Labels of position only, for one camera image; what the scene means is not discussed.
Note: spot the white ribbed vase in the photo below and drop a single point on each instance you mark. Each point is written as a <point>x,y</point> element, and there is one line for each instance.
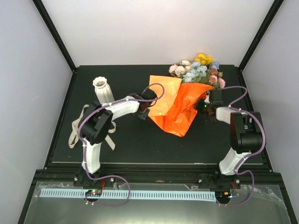
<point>102,90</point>

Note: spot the light blue slotted cable duct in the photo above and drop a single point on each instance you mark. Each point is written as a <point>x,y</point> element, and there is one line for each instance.
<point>133,194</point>

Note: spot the right small circuit board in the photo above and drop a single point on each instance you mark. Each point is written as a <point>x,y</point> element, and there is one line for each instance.
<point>223,195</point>

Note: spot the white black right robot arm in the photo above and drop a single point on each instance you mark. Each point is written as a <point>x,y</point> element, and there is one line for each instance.
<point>247,137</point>

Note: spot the left small circuit board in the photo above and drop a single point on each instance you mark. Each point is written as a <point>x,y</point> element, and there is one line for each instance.
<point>93,192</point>

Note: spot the pastel artificial flower bunch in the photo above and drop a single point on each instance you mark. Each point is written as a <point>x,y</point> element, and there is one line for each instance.
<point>203,70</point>

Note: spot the black left frame post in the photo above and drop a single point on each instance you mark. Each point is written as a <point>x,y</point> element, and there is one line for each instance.
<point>54,32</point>

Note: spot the small circuit board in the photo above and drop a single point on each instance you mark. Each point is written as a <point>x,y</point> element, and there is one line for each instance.
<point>223,195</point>
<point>93,192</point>

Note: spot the black right frame post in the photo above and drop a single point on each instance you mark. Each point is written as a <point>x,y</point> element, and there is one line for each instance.
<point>260,33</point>

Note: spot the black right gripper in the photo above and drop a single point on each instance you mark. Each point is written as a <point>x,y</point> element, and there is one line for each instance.
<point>197,107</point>

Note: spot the cream printed ribbon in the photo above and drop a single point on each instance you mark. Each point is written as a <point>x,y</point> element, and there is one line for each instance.
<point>74,138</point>

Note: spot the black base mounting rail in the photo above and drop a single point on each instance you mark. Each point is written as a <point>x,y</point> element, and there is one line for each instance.
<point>199,175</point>

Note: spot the black frame post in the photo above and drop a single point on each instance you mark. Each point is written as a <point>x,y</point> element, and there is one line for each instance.
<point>260,33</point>
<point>54,32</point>

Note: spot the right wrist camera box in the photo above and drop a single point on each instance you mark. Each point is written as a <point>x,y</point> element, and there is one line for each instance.
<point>207,101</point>

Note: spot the orange wrapping paper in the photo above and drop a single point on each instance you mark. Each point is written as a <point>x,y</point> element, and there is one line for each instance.
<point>175,112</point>

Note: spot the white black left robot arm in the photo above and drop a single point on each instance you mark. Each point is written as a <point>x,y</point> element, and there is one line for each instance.
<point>97,121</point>

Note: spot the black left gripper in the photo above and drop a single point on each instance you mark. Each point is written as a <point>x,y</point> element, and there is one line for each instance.
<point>144,115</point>

